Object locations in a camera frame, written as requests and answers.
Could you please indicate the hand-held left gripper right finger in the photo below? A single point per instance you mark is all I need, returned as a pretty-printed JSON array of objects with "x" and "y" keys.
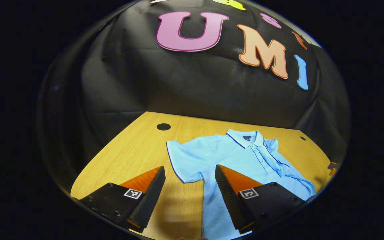
[{"x": 230, "y": 200}]

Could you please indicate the black backdrop cloth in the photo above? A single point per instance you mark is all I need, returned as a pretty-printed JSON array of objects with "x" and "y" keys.
[{"x": 178, "y": 83}]

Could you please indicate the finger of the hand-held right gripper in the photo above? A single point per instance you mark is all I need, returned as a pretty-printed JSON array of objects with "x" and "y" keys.
[{"x": 332, "y": 170}]

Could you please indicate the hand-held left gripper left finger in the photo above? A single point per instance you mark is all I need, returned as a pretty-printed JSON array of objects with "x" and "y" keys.
[{"x": 150, "y": 200}]

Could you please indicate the light blue T-shirt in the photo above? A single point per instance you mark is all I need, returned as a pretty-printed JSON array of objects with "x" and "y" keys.
[{"x": 232, "y": 156}]

